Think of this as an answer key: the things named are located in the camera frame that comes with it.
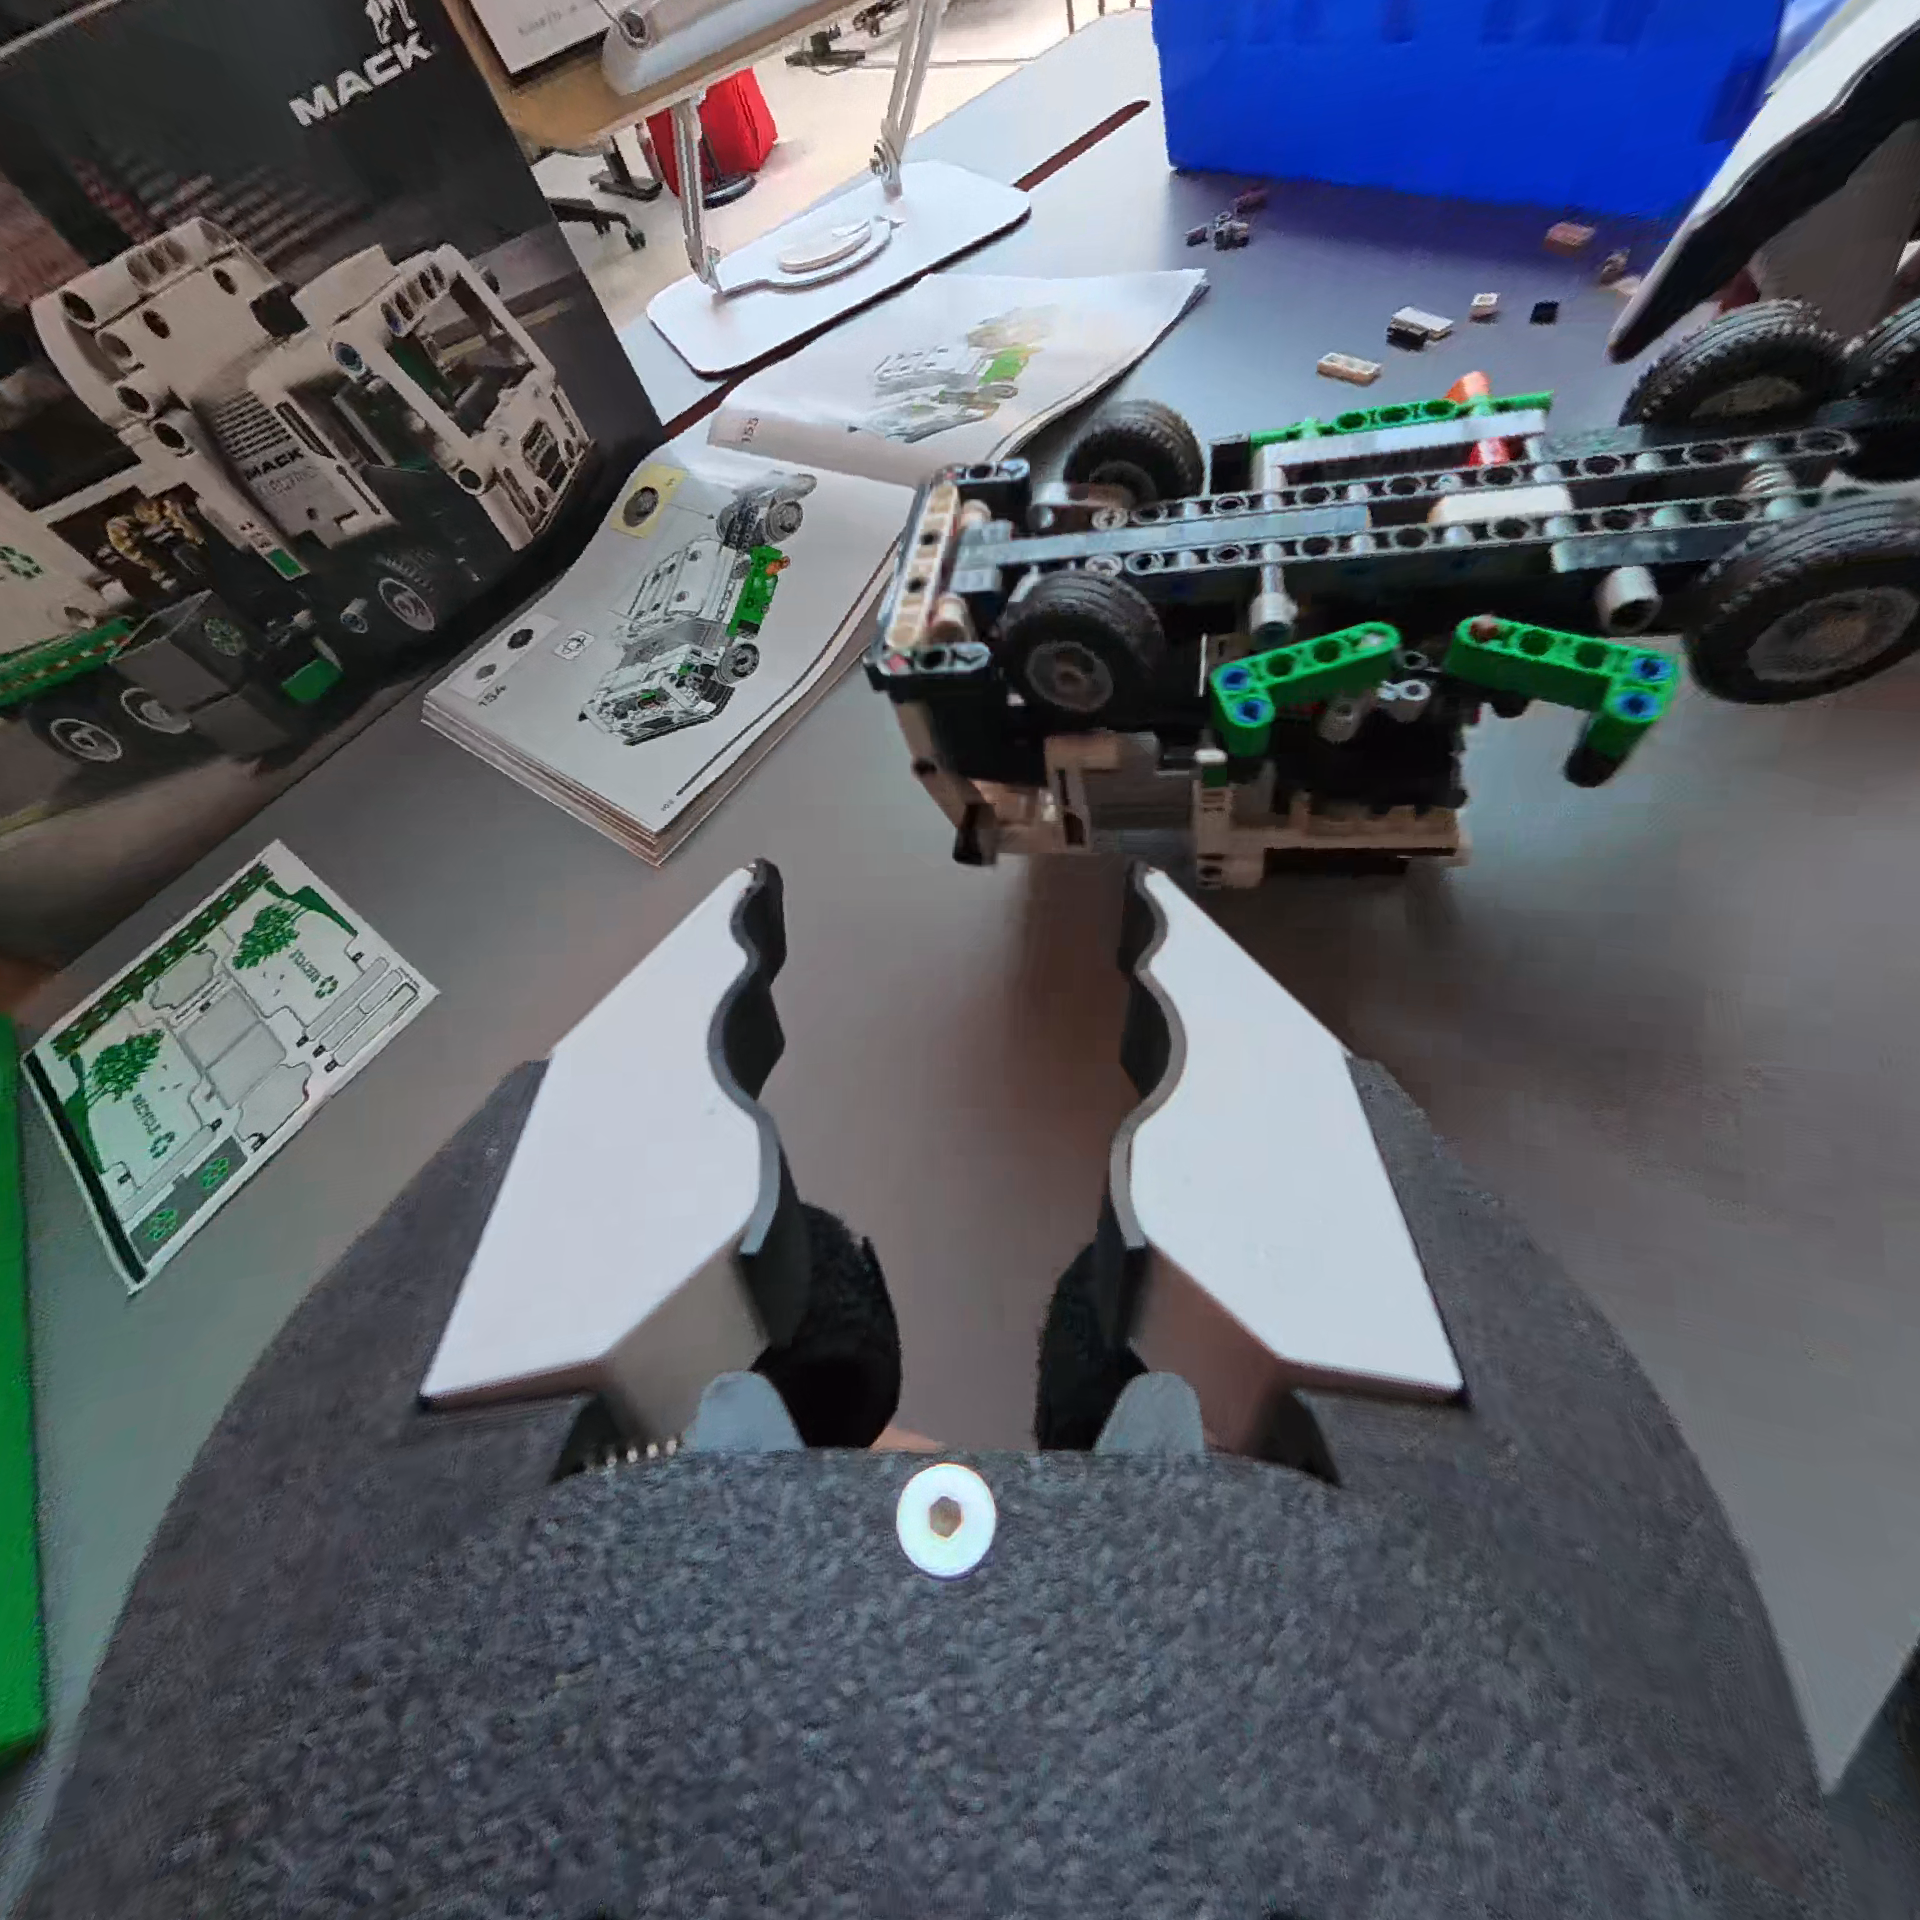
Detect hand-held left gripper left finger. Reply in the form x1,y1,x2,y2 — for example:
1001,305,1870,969
421,860,794,1415

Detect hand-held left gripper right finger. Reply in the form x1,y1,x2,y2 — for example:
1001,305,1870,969
1102,860,1467,1453

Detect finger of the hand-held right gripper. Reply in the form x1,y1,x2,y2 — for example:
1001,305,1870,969
1605,0,1920,365

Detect lego truck chassis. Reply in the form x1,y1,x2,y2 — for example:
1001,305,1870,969
865,288,1920,896

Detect scattered loose lego pieces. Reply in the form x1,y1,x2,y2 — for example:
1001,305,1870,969
1181,183,1653,389

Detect black lego set box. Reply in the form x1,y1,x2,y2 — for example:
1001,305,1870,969
0,0,666,965

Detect blue plastic bin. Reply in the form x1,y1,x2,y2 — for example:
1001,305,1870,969
1149,0,1789,215

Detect green white sticker sheet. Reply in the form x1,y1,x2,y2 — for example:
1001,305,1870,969
18,837,444,1295

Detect thick open instruction booklet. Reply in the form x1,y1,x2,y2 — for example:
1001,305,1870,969
421,432,941,873

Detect thin instruction booklet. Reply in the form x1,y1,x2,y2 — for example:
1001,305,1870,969
709,267,1211,470

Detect white desk lamp base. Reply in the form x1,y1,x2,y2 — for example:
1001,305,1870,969
593,0,1037,379

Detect red bag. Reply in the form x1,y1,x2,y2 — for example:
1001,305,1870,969
642,63,785,207

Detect tan wooden board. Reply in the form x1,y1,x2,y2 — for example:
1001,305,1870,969
462,0,906,156

